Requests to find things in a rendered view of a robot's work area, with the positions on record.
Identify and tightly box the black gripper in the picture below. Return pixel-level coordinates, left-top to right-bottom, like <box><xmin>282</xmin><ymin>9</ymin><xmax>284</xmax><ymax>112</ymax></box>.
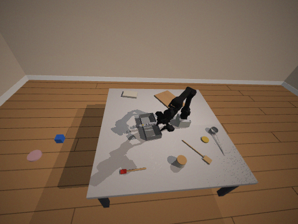
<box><xmin>155</xmin><ymin>111</ymin><xmax>175</xmax><ymax>132</ymax></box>

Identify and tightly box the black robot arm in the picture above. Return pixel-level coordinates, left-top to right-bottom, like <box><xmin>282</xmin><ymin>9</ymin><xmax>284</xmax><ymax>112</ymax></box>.
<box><xmin>157</xmin><ymin>87</ymin><xmax>197</xmax><ymax>125</ymax></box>

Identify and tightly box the wooden board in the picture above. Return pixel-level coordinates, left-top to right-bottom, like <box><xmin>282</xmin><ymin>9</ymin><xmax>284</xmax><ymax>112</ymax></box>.
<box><xmin>154</xmin><ymin>90</ymin><xmax>176</xmax><ymax>108</ymax></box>

